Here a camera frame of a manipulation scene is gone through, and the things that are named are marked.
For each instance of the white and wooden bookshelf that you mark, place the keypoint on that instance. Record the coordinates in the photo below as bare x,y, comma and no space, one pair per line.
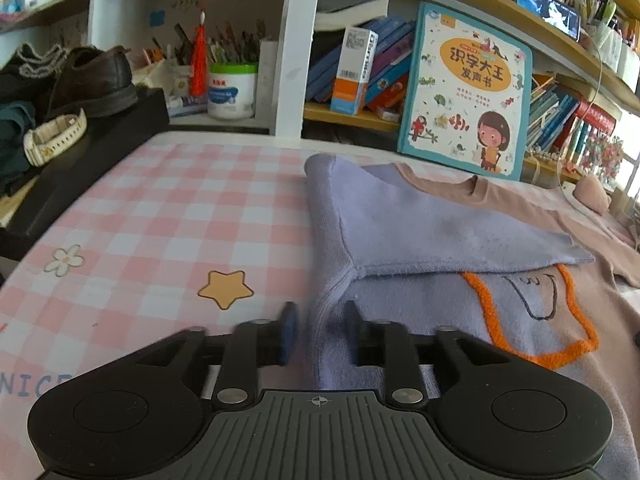
295,60

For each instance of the pink checked cartoon table mat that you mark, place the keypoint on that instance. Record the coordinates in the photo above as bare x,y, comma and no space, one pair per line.
175,220

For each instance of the red tassel charm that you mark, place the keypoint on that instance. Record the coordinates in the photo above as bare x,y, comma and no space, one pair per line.
198,60

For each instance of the brown leather shoe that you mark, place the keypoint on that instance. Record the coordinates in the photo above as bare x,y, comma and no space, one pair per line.
95,85

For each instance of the bundle of pens and pencils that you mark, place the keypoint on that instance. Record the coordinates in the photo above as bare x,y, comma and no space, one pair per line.
235,45

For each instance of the white canister pen holder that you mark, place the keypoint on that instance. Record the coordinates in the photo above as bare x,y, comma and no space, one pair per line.
232,92

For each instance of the white wristwatch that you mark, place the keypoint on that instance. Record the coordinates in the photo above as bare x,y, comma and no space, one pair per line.
55,140

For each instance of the pink and purple sweater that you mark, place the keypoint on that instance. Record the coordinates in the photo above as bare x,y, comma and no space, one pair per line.
425,220

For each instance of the children's picture book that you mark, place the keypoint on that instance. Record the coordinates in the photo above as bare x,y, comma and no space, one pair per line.
465,90

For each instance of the white and orange toothpaste box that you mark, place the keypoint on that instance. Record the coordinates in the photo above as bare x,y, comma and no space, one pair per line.
352,75

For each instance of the pink flower decoration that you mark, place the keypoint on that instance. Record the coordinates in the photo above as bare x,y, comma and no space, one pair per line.
607,155

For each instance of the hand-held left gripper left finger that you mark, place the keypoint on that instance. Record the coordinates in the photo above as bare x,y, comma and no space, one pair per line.
288,335

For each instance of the black box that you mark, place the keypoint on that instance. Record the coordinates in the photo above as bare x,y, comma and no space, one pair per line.
110,160

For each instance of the row of colourful thin books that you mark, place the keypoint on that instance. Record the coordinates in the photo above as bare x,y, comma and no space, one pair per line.
560,115

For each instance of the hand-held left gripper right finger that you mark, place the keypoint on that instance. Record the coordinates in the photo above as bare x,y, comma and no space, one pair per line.
354,335

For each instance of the black shoe with white trim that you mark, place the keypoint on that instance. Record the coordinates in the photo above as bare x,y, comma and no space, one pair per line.
30,70

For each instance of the pink plush toy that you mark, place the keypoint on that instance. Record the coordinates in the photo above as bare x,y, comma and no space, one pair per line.
592,195

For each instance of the row of blue books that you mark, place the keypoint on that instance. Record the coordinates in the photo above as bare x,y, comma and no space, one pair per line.
390,55

